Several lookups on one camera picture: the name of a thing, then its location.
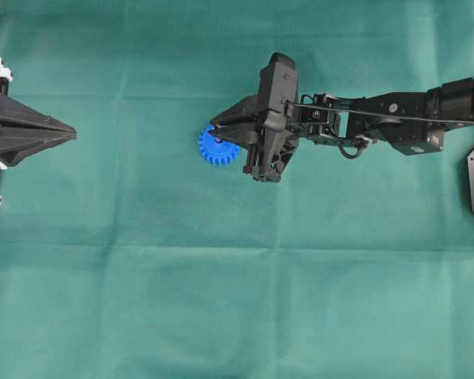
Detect blue plastic spur gear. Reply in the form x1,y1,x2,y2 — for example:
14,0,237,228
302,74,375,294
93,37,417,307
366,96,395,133
198,126,240,167

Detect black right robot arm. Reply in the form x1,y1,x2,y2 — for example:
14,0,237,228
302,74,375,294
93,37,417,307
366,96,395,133
210,52,474,182

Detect green cloth table cover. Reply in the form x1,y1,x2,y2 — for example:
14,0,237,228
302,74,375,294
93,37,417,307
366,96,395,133
0,1,474,378

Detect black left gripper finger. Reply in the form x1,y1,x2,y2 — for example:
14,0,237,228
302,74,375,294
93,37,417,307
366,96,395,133
0,126,77,168
0,93,77,137

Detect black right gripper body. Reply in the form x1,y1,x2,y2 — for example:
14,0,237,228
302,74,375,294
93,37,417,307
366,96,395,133
243,52,299,183

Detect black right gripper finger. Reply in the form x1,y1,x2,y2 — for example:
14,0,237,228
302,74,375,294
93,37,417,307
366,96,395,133
210,95,265,127
213,125,263,150

